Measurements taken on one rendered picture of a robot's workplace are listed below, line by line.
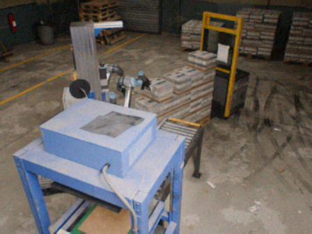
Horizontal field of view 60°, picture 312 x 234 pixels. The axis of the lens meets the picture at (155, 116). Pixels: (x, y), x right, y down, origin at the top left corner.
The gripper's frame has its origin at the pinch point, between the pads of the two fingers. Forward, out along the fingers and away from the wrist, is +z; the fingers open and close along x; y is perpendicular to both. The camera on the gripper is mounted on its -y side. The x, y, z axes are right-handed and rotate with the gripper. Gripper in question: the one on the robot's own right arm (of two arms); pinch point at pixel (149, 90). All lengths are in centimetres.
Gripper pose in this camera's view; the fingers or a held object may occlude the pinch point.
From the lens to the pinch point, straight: 395.5
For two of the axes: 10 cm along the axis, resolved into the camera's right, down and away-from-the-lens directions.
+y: 6.4, -7.2, 2.5
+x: -6.7, -3.7, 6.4
